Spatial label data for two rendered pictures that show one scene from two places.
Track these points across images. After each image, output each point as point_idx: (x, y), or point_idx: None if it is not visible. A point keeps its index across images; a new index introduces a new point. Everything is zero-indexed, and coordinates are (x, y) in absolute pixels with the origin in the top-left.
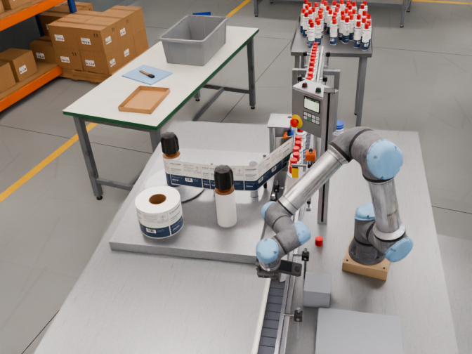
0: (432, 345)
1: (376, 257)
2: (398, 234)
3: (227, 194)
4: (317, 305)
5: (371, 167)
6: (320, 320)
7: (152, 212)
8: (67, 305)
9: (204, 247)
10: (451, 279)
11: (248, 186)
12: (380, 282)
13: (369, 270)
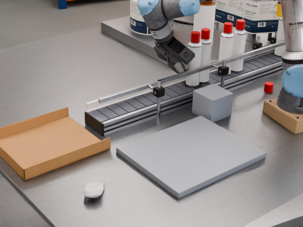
0: (270, 184)
1: (299, 106)
2: (300, 56)
3: (203, 5)
4: (202, 114)
5: None
6: (189, 121)
7: (136, 1)
8: (34, 43)
9: None
10: None
11: (246, 25)
12: (287, 132)
13: (283, 116)
